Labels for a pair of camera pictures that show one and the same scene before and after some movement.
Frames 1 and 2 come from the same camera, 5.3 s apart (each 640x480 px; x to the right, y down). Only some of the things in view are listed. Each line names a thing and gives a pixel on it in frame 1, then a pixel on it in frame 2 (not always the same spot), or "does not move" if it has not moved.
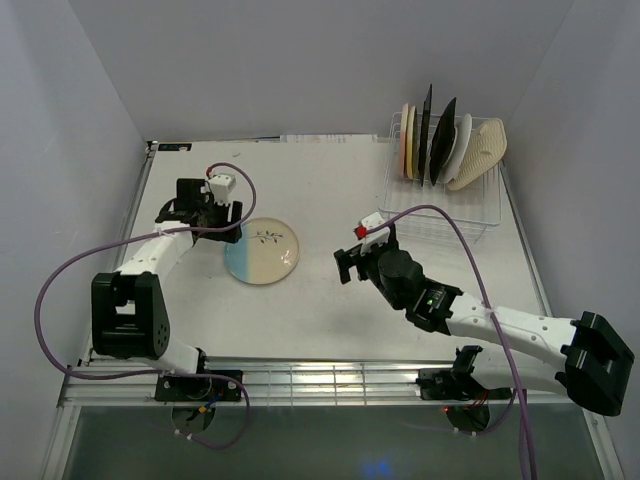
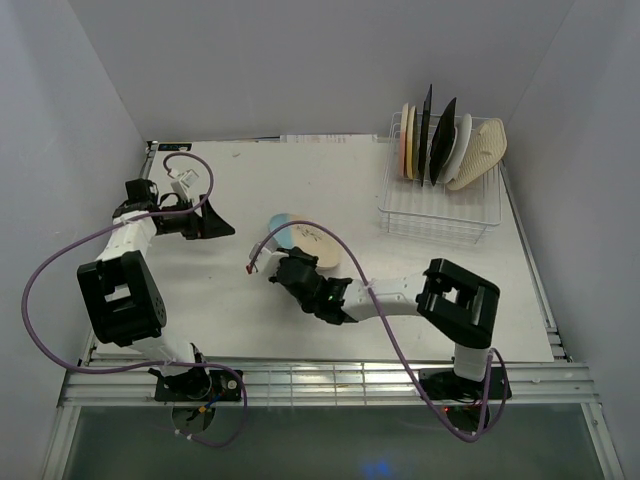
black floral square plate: (443, 139) does not move
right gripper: (353, 256) -> (304, 257)
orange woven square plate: (487, 145) does not move
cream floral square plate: (424, 132) does not move
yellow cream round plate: (410, 140) does not move
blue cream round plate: (267, 252) -> (309, 239)
